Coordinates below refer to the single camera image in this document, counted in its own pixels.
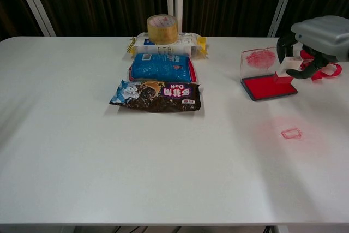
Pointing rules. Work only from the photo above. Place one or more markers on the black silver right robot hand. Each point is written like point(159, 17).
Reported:
point(324, 36)

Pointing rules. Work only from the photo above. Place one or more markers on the small white red stamp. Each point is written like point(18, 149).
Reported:
point(293, 65)

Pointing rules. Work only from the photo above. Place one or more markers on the red ribbon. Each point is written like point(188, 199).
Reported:
point(339, 70)

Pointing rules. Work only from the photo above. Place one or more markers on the red ink pad case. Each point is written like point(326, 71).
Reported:
point(261, 87)

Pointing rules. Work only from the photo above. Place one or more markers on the white yellow snack packet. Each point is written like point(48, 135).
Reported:
point(188, 39)

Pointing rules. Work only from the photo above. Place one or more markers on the brown tape roll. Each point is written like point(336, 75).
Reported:
point(161, 36)

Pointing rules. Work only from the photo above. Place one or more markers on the blue snack bag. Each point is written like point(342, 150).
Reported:
point(161, 69)

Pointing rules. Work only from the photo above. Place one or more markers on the dark brown snack bag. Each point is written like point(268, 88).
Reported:
point(152, 99)

